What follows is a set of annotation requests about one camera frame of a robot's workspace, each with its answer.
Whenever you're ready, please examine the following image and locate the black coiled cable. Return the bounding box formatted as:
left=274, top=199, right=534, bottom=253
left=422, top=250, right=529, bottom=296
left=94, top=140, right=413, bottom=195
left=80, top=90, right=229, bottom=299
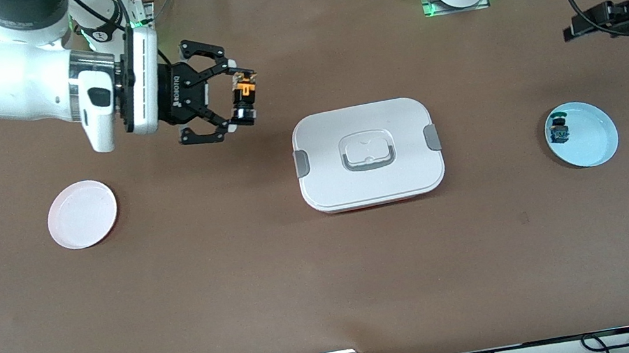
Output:
left=579, top=327, right=629, bottom=353

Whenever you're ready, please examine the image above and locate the blue and green switch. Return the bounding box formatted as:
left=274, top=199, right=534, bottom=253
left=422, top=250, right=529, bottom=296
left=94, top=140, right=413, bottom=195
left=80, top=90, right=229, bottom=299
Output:
left=545, top=112, right=573, bottom=147

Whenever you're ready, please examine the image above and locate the orange and black switch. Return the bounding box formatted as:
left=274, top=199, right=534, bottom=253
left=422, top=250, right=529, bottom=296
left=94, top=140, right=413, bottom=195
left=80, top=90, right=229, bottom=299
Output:
left=226, top=69, right=266, bottom=129

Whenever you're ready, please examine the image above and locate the white box with grey clips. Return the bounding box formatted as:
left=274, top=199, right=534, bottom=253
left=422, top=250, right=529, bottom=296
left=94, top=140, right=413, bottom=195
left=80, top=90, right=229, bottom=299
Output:
left=286, top=92, right=451, bottom=219

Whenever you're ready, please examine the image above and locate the pink round plate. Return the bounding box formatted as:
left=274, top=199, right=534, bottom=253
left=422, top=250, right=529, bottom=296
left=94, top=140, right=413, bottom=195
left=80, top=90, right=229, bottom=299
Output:
left=41, top=175, right=124, bottom=254

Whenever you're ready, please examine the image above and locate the light blue round plate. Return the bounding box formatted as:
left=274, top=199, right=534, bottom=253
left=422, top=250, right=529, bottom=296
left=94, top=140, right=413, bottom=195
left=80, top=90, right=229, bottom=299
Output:
left=540, top=95, right=624, bottom=174

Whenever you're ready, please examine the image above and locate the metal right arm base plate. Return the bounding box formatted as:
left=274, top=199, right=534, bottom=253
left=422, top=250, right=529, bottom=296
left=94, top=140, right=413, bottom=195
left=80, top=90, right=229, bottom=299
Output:
left=131, top=0, right=158, bottom=32

